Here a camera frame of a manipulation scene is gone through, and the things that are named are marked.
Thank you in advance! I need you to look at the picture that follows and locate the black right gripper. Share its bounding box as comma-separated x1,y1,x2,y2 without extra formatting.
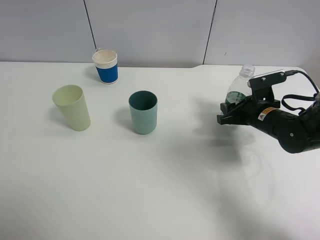
216,96,281,129

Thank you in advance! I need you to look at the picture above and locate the clear water bottle green label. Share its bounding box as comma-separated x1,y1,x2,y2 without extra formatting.
225,64,255,105

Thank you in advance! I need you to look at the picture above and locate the teal plastic cup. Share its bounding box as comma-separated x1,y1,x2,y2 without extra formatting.
128,90,158,135

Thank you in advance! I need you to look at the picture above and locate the blue white paper cup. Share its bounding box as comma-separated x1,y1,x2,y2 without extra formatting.
92,49,118,84

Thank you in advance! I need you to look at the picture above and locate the pale green plastic cup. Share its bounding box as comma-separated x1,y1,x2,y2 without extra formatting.
52,84,91,132

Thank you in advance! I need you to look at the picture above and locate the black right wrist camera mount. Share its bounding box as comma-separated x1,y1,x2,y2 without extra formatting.
247,70,287,103

